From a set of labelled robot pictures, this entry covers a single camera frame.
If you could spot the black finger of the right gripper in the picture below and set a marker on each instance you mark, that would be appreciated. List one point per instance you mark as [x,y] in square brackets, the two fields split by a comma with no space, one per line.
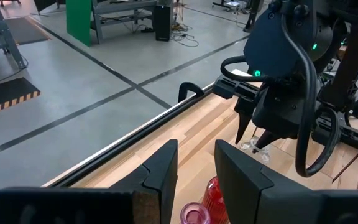
[264,141]
[243,124]

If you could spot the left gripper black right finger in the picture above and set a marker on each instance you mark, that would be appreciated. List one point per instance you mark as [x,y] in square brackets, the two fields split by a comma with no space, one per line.
[275,202]

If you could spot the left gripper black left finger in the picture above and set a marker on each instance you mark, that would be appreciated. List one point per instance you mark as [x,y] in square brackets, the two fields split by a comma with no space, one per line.
[104,205]

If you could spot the clear diamond-cut glass vase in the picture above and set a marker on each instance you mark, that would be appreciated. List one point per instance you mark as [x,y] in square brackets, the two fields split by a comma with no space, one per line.
[261,155]

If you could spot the tall red ribbed vase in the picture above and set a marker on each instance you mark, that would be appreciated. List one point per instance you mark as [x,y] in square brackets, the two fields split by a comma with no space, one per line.
[212,199]

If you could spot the pink glass vase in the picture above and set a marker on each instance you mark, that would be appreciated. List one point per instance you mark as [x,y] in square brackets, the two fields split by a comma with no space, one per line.
[194,214]

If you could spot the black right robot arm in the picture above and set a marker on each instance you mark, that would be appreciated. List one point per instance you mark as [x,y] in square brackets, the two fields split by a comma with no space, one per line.
[275,46]

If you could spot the black floor stand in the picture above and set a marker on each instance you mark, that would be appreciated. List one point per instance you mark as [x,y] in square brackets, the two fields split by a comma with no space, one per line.
[251,18]

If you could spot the black computer tower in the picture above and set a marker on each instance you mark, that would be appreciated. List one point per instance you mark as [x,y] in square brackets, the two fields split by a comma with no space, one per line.
[162,23]

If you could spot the black hazard-striped floor mat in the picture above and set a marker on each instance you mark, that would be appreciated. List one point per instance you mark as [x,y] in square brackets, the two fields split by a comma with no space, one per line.
[5,96]

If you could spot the grey metal workbench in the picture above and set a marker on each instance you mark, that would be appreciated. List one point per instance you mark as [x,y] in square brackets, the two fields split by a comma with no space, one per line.
[123,9]

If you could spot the green panel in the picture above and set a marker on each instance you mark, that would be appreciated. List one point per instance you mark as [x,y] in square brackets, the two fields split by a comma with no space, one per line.
[79,21]

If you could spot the dark floor mat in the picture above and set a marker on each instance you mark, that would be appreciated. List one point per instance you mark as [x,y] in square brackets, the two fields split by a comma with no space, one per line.
[26,31]

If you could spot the black rail bracket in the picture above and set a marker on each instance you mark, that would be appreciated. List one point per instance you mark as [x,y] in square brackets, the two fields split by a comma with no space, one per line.
[191,88]

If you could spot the grey table leg frame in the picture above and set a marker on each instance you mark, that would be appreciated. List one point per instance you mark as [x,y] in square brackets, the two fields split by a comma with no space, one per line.
[8,40]

